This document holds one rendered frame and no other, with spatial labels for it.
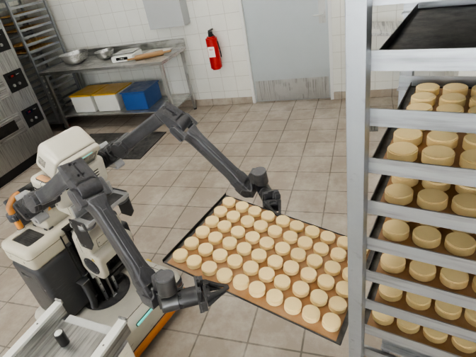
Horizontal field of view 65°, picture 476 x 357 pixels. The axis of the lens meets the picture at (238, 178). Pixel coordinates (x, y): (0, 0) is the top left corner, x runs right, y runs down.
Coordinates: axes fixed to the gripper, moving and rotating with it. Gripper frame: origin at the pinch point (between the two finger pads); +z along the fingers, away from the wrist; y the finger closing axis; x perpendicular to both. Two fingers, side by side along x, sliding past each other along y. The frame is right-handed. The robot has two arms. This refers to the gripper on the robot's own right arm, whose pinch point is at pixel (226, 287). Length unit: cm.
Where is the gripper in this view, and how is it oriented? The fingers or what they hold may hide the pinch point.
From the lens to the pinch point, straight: 118.6
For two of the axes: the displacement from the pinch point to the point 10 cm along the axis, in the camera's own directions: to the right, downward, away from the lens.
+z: 9.7, -1.9, 1.8
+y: -0.5, -8.2, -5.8
